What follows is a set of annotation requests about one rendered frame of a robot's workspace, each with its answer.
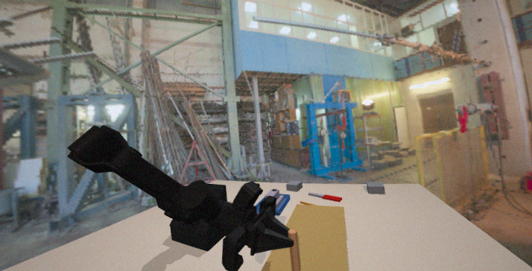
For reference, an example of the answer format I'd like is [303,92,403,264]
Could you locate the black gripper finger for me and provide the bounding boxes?
[265,207,290,238]
[250,220,294,256]

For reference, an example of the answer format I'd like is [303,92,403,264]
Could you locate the tan panel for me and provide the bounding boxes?
[261,204,348,271]

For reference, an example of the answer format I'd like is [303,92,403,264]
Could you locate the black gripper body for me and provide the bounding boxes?
[219,196,276,271]

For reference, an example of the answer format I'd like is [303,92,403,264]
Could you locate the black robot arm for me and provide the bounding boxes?
[67,125,263,228]

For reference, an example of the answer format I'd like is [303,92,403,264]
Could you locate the blue rectangular tray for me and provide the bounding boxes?
[255,194,290,215]

